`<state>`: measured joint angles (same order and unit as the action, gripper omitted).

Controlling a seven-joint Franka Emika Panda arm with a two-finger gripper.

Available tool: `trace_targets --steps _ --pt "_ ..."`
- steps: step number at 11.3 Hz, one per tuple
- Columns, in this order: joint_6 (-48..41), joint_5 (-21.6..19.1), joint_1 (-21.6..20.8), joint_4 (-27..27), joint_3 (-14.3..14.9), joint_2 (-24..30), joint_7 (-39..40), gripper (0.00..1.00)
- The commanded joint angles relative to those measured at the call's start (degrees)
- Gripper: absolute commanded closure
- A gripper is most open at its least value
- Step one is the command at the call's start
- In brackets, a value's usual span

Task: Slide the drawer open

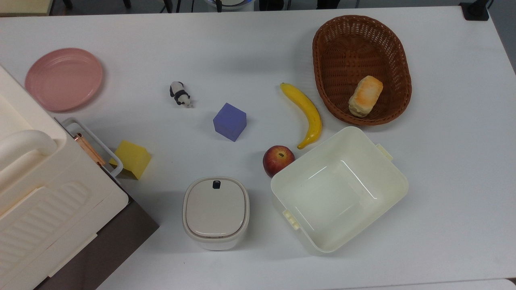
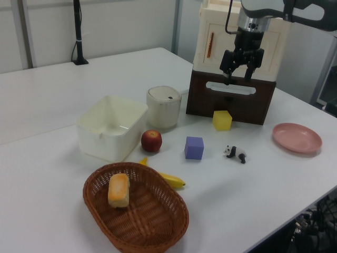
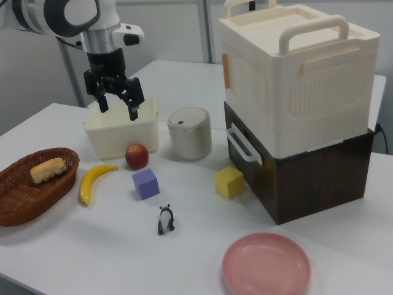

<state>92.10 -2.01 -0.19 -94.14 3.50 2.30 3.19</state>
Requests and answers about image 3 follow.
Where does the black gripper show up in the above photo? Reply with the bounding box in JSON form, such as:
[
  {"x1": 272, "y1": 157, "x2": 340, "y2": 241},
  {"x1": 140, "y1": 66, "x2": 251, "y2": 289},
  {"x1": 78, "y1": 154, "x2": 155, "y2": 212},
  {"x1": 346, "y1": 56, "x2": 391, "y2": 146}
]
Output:
[{"x1": 83, "y1": 49, "x2": 145, "y2": 122}]

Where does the wooden drawer with white handle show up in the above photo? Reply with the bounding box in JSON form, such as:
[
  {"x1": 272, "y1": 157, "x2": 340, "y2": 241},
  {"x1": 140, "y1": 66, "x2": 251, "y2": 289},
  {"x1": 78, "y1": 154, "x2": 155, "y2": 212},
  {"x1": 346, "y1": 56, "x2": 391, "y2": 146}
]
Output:
[{"x1": 224, "y1": 103, "x2": 277, "y2": 225}]

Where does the dark wood drawer cabinet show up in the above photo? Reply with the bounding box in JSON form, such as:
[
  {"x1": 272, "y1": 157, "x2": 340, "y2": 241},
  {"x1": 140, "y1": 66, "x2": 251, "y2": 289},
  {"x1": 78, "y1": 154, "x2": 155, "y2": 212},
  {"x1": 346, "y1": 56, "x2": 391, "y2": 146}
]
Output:
[{"x1": 223, "y1": 101, "x2": 375, "y2": 227}]

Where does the cream plastic tub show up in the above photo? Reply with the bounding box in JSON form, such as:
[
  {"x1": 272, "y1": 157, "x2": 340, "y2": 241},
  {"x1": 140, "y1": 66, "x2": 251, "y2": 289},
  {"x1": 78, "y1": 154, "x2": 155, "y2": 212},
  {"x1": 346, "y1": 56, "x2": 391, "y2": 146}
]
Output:
[{"x1": 83, "y1": 98, "x2": 161, "y2": 160}]

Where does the red apple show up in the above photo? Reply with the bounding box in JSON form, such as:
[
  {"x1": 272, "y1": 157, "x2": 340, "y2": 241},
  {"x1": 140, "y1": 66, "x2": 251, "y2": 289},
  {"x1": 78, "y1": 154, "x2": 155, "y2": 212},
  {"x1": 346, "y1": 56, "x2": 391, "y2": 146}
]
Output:
[{"x1": 125, "y1": 143, "x2": 150, "y2": 170}]

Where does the small beige lidded bin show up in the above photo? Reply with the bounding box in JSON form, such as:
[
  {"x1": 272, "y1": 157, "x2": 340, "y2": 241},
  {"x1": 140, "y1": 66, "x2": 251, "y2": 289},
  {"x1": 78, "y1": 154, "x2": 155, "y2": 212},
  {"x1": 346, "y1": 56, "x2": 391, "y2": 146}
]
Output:
[{"x1": 167, "y1": 106, "x2": 212, "y2": 160}]

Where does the yellow banana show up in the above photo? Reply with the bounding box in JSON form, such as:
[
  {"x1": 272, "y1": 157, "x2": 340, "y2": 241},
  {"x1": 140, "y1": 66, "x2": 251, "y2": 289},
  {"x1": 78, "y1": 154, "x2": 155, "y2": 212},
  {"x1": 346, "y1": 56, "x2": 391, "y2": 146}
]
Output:
[{"x1": 79, "y1": 164, "x2": 119, "y2": 207}]

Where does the purple cube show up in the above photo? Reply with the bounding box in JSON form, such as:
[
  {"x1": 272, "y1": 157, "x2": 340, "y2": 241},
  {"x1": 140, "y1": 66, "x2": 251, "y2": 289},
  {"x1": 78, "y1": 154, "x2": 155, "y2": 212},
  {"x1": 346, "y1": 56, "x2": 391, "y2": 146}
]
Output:
[{"x1": 131, "y1": 168, "x2": 160, "y2": 201}]

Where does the bread piece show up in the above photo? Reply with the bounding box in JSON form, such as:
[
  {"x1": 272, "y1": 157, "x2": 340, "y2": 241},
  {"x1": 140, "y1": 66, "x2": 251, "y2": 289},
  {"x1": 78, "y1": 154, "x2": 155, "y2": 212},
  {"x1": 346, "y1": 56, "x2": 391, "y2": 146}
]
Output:
[{"x1": 29, "y1": 157, "x2": 68, "y2": 186}]

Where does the panda figurine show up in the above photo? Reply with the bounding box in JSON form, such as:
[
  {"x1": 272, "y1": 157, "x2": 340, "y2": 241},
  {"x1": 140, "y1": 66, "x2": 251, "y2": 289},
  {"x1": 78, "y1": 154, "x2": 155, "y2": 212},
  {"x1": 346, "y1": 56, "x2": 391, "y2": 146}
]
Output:
[{"x1": 157, "y1": 203, "x2": 176, "y2": 236}]

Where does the yellow cube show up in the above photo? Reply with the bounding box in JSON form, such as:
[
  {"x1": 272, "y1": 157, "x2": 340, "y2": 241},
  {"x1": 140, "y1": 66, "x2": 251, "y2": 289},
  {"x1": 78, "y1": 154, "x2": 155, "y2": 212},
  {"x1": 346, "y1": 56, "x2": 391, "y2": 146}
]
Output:
[{"x1": 214, "y1": 166, "x2": 246, "y2": 200}]

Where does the brown wicker basket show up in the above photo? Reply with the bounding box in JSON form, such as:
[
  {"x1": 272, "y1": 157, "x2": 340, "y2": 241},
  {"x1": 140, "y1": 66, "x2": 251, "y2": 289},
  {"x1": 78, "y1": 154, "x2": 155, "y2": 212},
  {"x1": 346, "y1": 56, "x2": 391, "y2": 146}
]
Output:
[{"x1": 0, "y1": 147, "x2": 80, "y2": 227}]

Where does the pink plate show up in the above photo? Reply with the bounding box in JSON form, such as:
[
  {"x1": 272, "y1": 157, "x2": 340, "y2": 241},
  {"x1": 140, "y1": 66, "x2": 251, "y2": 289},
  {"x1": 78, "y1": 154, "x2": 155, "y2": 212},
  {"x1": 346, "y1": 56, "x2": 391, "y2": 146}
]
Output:
[{"x1": 221, "y1": 232, "x2": 312, "y2": 295}]

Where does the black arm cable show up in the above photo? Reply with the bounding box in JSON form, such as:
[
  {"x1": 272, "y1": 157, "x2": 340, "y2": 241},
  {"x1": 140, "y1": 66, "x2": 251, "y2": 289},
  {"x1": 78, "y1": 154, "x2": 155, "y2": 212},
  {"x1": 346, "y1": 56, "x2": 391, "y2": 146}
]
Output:
[{"x1": 55, "y1": 36, "x2": 84, "y2": 50}]

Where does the cream plastic box with handles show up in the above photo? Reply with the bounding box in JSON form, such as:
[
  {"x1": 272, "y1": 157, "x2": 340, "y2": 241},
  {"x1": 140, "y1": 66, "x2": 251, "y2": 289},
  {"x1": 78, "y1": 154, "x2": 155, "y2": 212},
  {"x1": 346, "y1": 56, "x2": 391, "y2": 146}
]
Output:
[{"x1": 218, "y1": 0, "x2": 381, "y2": 159}]

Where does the black wall cable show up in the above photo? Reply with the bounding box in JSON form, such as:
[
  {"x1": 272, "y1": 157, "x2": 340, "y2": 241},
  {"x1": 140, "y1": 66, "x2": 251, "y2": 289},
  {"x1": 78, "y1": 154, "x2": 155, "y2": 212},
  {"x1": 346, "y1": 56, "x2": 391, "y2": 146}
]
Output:
[{"x1": 375, "y1": 122, "x2": 388, "y2": 153}]

